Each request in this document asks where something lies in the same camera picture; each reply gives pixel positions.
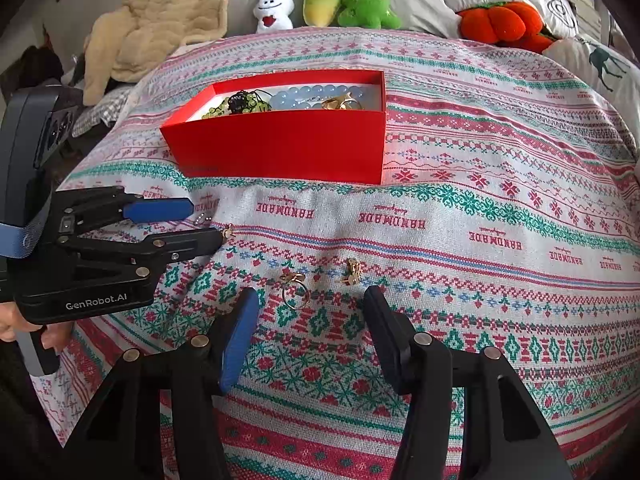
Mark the pale blue bead bracelet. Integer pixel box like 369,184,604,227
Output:
267,82,371,111

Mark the person's left hand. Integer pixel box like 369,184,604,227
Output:
0,303,74,360

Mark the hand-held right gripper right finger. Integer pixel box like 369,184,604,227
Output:
363,284,574,480

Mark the grey checked cloth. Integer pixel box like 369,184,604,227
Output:
72,87,137,139

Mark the green bead bracelet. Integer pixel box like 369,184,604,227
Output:
202,88,271,120

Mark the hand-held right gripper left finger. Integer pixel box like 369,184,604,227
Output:
62,287,261,480

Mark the white deer print pillow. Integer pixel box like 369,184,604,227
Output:
542,32,640,122

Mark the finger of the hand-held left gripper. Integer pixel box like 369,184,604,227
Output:
59,227,224,286
74,186,196,234

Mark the red cardboard box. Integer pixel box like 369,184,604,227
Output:
159,68,389,186

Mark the white bunny plush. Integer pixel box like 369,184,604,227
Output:
252,0,296,35

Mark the patterned red green tablecloth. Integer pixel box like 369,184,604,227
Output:
29,27,640,480

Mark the cream fleece blanket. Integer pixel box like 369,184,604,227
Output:
82,0,259,106

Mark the plain gold ring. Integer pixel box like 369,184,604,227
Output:
322,93,364,110

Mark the blue wrist strap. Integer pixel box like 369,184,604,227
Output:
0,194,57,259

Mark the green tree plush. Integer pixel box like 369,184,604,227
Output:
337,0,403,30

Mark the orange pumpkin plush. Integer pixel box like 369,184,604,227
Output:
457,0,557,54

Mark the gold bow ring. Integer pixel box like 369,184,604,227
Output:
278,270,309,310

